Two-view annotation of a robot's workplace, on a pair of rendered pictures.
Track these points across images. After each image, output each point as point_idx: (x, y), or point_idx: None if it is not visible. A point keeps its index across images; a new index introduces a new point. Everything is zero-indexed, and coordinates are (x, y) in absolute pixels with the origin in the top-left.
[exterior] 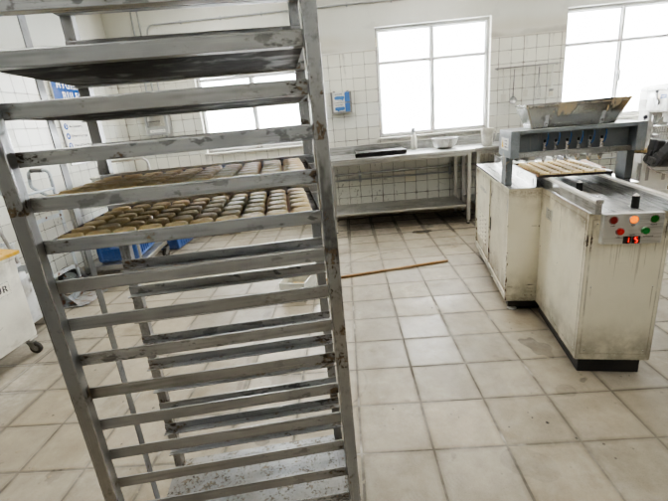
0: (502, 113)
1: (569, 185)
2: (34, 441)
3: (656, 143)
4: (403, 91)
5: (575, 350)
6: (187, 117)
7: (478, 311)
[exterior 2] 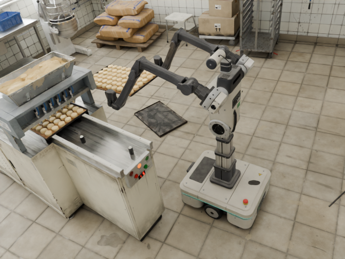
0: None
1: (67, 130)
2: None
3: (111, 95)
4: None
5: (138, 237)
6: None
7: (54, 238)
